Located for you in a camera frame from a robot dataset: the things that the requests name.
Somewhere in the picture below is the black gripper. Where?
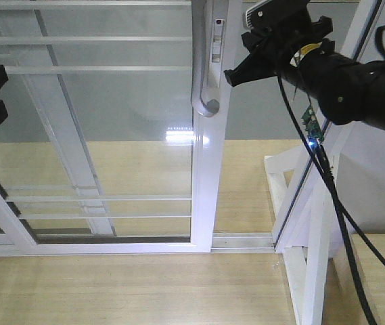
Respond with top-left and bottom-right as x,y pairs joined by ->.
224,1 -> 333,87

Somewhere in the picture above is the grey metal door handle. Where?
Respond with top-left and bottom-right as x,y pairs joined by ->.
191,1 -> 220,118

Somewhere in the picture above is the white framed sliding glass door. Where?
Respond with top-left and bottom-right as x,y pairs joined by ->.
0,1 -> 242,256

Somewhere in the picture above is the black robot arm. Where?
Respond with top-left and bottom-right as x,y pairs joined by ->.
225,1 -> 385,131

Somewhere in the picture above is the white fixed glass door panel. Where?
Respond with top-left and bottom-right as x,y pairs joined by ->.
0,1 -> 118,241

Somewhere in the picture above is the aluminium door floor track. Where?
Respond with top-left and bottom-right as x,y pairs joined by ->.
210,232 -> 275,253

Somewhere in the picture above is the green circuit board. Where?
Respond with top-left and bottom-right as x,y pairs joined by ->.
301,105 -> 324,144

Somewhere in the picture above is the white diagonal support brace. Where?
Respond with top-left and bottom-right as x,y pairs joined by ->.
264,146 -> 302,225

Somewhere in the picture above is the light wooden floor platform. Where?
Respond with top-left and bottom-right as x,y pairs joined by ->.
0,139 -> 300,324

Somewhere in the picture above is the light wooden box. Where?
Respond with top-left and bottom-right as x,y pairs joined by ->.
322,234 -> 385,324

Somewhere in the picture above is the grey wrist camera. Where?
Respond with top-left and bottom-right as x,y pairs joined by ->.
244,0 -> 278,29

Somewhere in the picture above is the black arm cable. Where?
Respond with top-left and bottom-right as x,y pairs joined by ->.
276,25 -> 385,325

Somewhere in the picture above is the white door frame post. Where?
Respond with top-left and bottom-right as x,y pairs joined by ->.
271,0 -> 385,325

